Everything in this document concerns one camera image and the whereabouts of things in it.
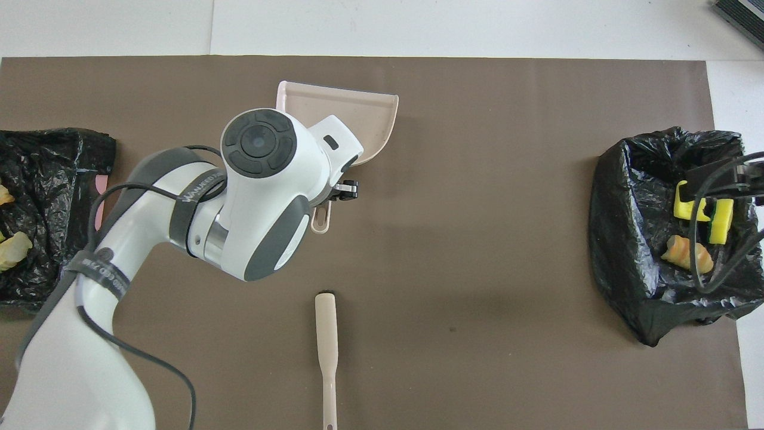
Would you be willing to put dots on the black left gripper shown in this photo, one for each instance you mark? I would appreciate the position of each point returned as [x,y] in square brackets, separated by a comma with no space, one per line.
[352,162]

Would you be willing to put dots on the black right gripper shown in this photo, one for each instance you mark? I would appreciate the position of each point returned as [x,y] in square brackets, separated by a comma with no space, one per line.
[753,179]

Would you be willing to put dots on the beige plastic dustpan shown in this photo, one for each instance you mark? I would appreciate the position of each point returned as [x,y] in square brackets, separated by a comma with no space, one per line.
[370,119]

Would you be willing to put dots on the beige hand brush black bristles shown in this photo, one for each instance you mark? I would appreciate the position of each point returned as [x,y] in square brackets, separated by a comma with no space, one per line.
[326,334]

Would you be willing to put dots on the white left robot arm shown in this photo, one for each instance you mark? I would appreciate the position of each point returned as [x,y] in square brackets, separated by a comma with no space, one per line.
[262,197]

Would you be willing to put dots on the black bag lined pink bin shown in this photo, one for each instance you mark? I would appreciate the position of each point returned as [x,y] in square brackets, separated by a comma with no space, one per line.
[54,209]

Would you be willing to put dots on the pale crumpled trash lump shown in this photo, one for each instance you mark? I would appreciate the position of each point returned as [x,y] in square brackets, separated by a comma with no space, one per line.
[13,251]

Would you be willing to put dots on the tan crumpled trash lump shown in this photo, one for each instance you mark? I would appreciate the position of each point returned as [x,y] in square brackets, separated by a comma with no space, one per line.
[5,196]

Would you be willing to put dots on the notched yellow sponge piece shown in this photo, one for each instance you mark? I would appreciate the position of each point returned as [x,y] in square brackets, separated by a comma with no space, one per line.
[685,208]

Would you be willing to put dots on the yellow sponge wedge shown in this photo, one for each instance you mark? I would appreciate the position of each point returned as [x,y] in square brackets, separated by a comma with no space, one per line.
[721,222]

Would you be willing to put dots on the striped orange bread piece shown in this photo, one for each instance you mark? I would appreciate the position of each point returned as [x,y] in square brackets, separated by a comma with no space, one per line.
[680,252]

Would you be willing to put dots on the brown table mat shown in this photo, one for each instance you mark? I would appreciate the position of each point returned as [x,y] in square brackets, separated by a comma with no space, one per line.
[477,179]

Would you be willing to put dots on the dark grey ribbed box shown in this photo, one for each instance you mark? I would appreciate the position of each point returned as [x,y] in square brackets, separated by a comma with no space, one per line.
[746,15]

